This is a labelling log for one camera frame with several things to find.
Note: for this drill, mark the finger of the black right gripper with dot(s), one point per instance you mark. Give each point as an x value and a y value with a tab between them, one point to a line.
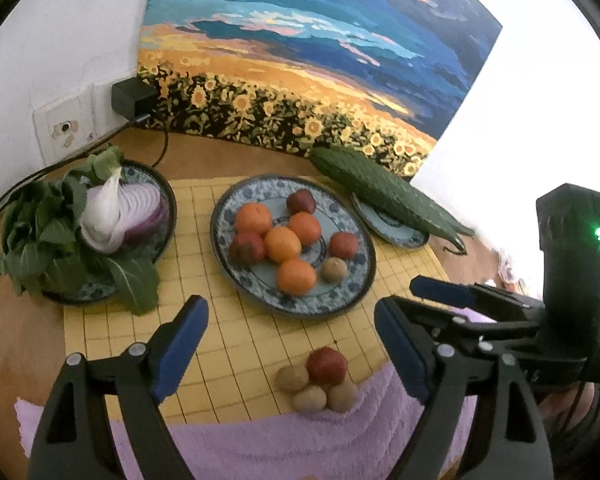
460	292
425	327

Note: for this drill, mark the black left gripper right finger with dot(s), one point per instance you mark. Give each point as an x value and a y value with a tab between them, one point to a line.
507	438

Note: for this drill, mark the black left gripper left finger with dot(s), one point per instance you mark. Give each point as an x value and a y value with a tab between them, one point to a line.
74	439

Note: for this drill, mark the red plum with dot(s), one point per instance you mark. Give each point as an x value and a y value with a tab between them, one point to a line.
327	366
301	201
247	249
343	245

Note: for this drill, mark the orange tangerine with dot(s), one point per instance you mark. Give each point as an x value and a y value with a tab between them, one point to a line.
296	277
282	244
306	227
253	217

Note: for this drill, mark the right hand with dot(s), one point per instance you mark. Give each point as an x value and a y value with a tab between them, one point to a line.
570	405

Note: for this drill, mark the purple towel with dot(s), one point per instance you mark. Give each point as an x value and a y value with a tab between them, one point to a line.
362	444

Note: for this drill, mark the small blue white plate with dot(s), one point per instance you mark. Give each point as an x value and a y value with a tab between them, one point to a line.
387	228

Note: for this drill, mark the green cucumber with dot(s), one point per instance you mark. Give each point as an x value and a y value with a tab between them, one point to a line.
378	187

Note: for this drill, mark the yellow grid mat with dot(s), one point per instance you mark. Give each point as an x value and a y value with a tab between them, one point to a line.
231	378

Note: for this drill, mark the green leafy bok choy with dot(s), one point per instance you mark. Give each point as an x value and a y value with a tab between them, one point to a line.
41	230

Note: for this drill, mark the large blue white plate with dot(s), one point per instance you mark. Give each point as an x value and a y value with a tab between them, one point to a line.
259	282

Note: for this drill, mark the dark plate with vegetables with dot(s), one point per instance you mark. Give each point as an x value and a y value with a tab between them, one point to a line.
129	273

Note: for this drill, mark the halved red onion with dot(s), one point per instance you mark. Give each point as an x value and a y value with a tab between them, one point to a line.
116	213

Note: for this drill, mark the sunflower field painting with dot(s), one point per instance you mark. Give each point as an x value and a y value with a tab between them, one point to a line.
384	77

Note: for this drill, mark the black power adapter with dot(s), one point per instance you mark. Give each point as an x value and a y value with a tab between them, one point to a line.
133	99

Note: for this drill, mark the white wall socket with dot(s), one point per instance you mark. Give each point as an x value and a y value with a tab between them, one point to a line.
76	120

